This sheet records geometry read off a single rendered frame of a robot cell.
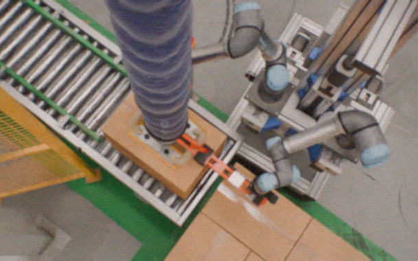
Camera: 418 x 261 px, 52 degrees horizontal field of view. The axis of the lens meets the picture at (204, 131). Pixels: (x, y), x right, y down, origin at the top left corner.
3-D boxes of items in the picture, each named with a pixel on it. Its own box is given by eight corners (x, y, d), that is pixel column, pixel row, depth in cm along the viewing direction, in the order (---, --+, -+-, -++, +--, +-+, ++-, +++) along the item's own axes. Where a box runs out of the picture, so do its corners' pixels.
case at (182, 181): (111, 146, 280) (99, 129, 242) (149, 99, 290) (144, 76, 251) (184, 201, 273) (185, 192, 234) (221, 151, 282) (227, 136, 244)
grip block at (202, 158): (191, 158, 229) (191, 155, 224) (202, 144, 232) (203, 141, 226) (204, 168, 228) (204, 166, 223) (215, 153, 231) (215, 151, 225)
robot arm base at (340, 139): (341, 118, 240) (348, 112, 231) (365, 132, 239) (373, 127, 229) (329, 140, 237) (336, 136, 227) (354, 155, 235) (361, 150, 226)
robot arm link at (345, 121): (365, 97, 176) (260, 141, 197) (376, 121, 174) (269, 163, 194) (369, 100, 186) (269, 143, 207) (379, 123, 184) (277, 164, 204)
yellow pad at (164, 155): (128, 134, 242) (126, 131, 237) (139, 121, 244) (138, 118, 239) (175, 170, 237) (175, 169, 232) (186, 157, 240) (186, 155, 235)
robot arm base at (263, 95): (264, 74, 246) (268, 67, 236) (288, 87, 244) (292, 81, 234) (251, 94, 242) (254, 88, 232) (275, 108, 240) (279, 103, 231)
